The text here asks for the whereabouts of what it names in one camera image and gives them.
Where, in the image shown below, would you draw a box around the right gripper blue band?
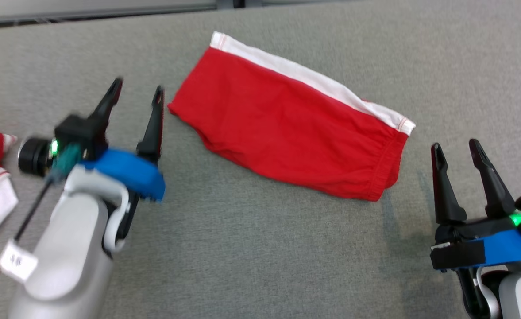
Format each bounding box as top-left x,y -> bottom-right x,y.
430,139 -> 521,272

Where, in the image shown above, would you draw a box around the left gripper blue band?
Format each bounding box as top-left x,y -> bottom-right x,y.
18,78 -> 166,202

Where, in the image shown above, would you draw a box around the red shorts with white stripe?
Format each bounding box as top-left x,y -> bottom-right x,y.
167,31 -> 417,202

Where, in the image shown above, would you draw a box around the white label tag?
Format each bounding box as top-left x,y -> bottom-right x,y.
0,239 -> 39,282

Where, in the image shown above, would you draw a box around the grey floor rail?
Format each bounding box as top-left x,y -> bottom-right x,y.
0,2 -> 219,30

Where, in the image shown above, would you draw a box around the black cable with green plug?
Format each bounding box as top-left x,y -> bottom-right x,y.
0,146 -> 82,308

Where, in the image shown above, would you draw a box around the grey aluminium partition post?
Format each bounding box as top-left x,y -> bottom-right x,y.
216,0 -> 265,9

